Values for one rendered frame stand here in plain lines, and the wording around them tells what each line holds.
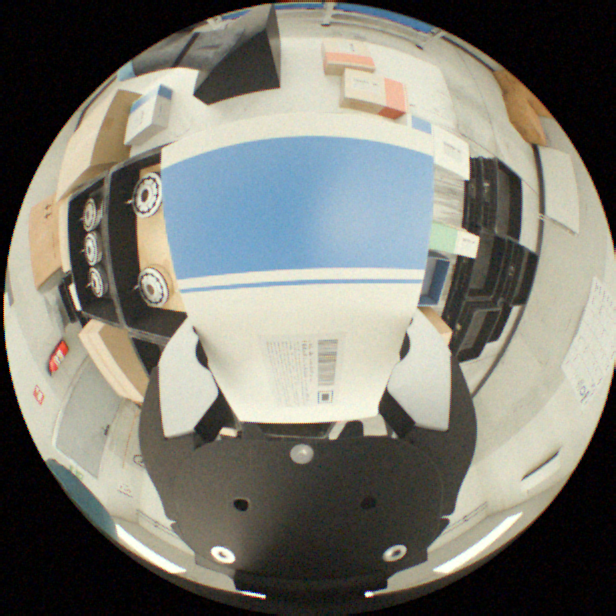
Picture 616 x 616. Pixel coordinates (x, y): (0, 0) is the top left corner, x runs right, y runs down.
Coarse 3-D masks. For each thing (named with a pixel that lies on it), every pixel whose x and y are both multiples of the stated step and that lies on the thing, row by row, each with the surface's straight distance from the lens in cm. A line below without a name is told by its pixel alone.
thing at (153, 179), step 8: (144, 176) 50; (152, 176) 48; (136, 184) 51; (144, 184) 49; (152, 184) 48; (160, 184) 46; (136, 192) 51; (160, 192) 45; (136, 200) 51; (152, 200) 47; (160, 200) 45; (136, 208) 51; (144, 208) 49; (152, 208) 47; (144, 216) 49
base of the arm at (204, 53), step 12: (192, 36) 50; (204, 36) 50; (216, 36) 49; (228, 36) 49; (240, 36) 49; (192, 48) 48; (204, 48) 48; (216, 48) 49; (228, 48) 48; (180, 60) 49; (192, 60) 49; (204, 60) 49; (216, 60) 49
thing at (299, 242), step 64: (256, 128) 9; (320, 128) 9; (384, 128) 9; (192, 192) 9; (256, 192) 8; (320, 192) 8; (384, 192) 9; (192, 256) 10; (256, 256) 9; (320, 256) 8; (384, 256) 9; (192, 320) 11; (256, 320) 10; (320, 320) 10; (384, 320) 11; (256, 384) 14; (320, 384) 13; (384, 384) 15
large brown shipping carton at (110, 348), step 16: (96, 320) 105; (80, 336) 112; (96, 336) 89; (112, 336) 89; (96, 352) 102; (112, 352) 89; (128, 352) 94; (112, 368) 98; (128, 368) 94; (112, 384) 120; (128, 384) 98; (144, 384) 100
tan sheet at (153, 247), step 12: (156, 168) 51; (156, 216) 50; (144, 228) 53; (156, 228) 51; (144, 240) 54; (156, 240) 51; (144, 252) 55; (156, 252) 52; (168, 252) 50; (144, 264) 56; (168, 264) 51; (168, 300) 55; (180, 300) 53
